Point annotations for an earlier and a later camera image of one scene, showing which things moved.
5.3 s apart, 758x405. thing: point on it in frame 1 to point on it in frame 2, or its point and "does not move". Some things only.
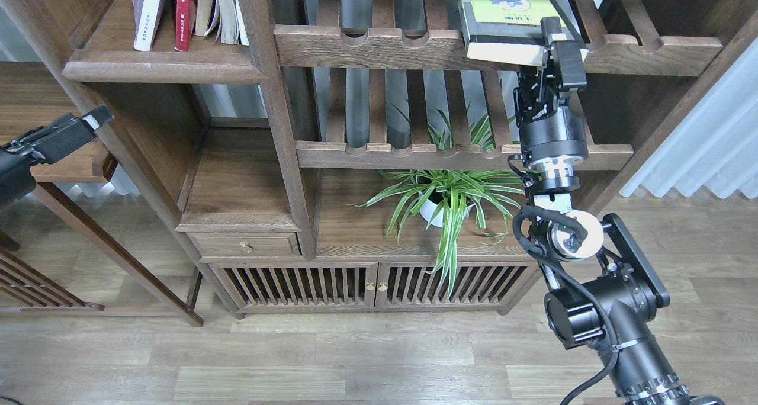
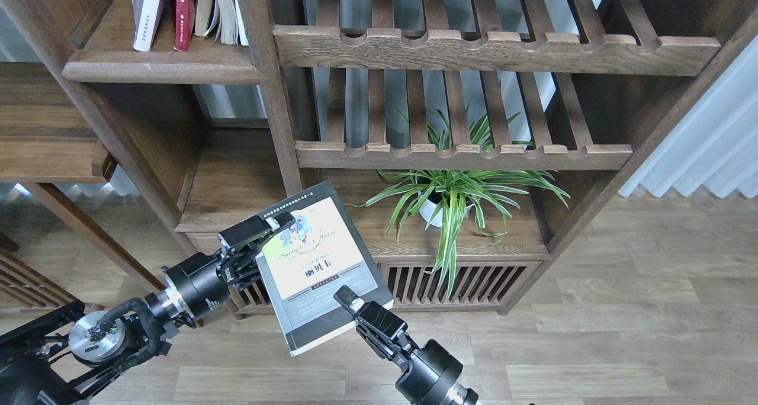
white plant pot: x=427 y=208 does not move
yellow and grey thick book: x=504 y=25 to x=307 y=262
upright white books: x=228 y=16 does not move
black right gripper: x=549 y=130 to x=429 y=370
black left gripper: x=47 y=141 to x=201 y=282
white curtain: x=718 y=145 does not move
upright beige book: x=205 y=4 does not move
